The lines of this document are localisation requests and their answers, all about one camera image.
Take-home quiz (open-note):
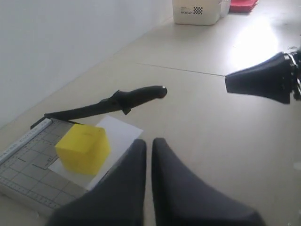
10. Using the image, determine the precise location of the black cutter blade arm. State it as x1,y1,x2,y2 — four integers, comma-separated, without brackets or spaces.
44,86,167,121

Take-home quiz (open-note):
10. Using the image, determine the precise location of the white storage box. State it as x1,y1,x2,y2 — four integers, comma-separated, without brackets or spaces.
172,0,222,26

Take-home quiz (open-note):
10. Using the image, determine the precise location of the grey metal paper cutter base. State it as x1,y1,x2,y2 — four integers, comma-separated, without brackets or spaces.
0,119,87,215

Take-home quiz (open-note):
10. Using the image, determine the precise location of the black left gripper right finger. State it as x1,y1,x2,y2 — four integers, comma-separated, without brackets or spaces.
151,138,266,226

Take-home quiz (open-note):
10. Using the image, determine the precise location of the yellow foam cube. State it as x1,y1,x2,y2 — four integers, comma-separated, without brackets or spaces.
55,124,111,176

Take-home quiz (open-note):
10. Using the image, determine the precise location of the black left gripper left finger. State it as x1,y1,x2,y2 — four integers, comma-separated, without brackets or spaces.
47,139,147,226

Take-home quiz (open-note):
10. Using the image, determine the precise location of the white paper sheet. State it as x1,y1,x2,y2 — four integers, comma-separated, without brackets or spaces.
49,116,143,191

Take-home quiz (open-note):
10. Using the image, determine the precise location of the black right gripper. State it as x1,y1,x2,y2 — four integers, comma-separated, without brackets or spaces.
225,48,301,104

